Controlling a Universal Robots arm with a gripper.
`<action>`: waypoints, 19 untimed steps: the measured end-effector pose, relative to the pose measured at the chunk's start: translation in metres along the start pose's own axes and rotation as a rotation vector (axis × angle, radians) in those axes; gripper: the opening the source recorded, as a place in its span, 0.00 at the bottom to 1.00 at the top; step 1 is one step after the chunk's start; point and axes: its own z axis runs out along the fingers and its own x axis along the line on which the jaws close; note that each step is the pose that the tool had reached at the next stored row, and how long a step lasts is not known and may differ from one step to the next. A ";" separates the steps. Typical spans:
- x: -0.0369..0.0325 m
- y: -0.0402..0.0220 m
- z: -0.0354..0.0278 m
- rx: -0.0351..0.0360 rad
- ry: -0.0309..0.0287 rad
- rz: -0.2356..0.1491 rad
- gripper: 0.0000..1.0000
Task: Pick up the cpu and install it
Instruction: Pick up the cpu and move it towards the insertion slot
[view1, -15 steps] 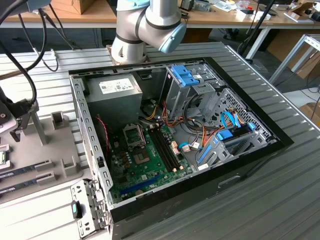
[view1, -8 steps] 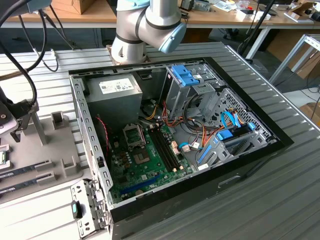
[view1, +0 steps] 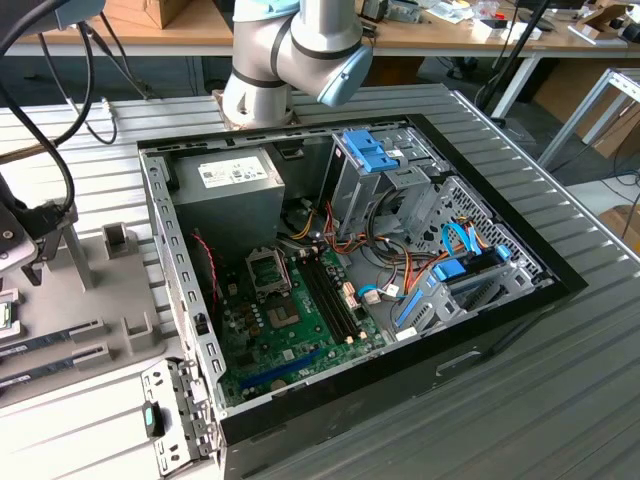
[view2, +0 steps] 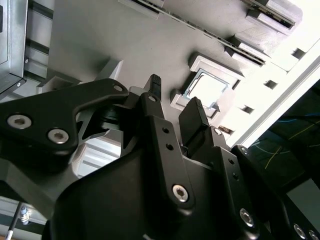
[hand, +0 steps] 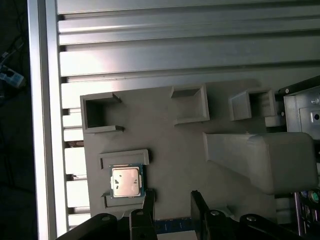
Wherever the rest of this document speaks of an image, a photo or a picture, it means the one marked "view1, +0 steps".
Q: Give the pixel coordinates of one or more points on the silver green CPU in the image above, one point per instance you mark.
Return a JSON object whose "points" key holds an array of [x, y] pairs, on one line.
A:
{"points": [[4, 316]]}

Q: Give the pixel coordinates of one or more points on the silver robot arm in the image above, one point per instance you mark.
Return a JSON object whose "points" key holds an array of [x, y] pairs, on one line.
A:
{"points": [[260, 55]]}

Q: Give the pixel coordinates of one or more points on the CPU socket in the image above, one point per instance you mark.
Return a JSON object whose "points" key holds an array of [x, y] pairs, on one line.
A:
{"points": [[284, 316]]}

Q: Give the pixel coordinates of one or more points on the white four-pin plug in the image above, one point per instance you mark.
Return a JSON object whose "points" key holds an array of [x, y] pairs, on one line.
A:
{"points": [[306, 203]]}

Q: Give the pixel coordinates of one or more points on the metal locking lever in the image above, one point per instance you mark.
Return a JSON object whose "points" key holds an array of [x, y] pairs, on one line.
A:
{"points": [[287, 272]]}

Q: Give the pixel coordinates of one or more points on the grey optical drive cage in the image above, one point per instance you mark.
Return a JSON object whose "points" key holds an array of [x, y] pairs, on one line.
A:
{"points": [[350, 200]]}

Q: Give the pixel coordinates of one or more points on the cream board connector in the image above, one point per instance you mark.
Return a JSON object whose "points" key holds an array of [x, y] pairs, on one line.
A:
{"points": [[348, 289], [353, 303]]}

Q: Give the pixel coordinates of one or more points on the black RAM slot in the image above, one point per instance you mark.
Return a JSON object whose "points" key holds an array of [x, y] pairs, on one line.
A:
{"points": [[334, 298], [340, 296], [327, 300], [321, 302]]}

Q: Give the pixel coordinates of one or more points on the green motherboard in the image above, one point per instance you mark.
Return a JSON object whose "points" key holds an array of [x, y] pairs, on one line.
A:
{"points": [[305, 332]]}

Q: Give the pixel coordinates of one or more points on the grey power supply unit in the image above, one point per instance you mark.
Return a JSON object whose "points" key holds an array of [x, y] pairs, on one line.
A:
{"points": [[230, 210]]}

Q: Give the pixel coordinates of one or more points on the blue plastic drive latch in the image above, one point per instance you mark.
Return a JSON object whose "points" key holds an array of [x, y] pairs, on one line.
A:
{"points": [[370, 150]]}

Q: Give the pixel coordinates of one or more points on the black case fan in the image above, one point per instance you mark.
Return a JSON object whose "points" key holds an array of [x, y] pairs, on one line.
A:
{"points": [[202, 270]]}

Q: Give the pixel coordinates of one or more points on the hard disk in blue carrier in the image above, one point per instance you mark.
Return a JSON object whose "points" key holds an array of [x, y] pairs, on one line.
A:
{"points": [[450, 271]]}

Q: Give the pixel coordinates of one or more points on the blue expansion slot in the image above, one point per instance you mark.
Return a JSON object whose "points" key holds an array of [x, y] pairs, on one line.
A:
{"points": [[280, 371]]}

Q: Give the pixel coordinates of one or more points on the silver coin battery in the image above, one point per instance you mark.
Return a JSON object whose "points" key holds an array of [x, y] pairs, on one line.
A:
{"points": [[278, 385]]}

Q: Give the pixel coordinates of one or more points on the black PC case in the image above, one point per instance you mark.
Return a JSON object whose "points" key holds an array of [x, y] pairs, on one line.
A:
{"points": [[350, 415]]}

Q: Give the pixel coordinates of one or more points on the perforated metal disk bay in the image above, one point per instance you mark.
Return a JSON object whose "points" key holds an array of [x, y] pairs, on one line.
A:
{"points": [[500, 235]]}

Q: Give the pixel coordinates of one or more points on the hinged metal slot retainer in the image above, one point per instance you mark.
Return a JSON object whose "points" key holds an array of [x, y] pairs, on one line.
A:
{"points": [[174, 400]]}

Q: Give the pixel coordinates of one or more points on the grey parts rack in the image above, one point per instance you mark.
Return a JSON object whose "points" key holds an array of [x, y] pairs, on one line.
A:
{"points": [[100, 290]]}

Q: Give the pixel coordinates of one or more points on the wooden desk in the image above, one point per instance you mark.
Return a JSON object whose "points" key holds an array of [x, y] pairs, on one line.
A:
{"points": [[175, 36], [450, 35]]}

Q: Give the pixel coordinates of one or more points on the grey metal device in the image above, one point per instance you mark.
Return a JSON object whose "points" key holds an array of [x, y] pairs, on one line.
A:
{"points": [[400, 10]]}

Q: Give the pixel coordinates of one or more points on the black latch teal button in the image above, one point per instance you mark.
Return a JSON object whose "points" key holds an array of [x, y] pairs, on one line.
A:
{"points": [[150, 420]]}

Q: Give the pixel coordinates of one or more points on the white flat box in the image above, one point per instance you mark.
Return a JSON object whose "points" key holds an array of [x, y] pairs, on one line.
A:
{"points": [[482, 29]]}

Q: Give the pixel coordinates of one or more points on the black slanted pole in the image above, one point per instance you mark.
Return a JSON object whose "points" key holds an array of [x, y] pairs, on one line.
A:
{"points": [[521, 35]]}

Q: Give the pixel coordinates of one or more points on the RAM stick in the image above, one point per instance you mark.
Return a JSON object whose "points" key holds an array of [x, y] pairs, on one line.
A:
{"points": [[35, 344], [35, 372]]}

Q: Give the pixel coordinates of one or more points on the open cardboard box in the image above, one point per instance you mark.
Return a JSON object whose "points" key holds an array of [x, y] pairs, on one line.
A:
{"points": [[600, 17]]}

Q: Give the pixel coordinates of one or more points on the brown square base plate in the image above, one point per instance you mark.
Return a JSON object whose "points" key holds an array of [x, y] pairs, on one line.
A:
{"points": [[295, 120]]}

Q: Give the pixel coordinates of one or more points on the aluminium profile frame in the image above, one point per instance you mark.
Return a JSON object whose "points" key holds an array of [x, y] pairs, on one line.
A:
{"points": [[575, 116]]}

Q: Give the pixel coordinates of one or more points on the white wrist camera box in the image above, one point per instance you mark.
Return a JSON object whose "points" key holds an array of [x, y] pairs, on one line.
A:
{"points": [[15, 250]]}

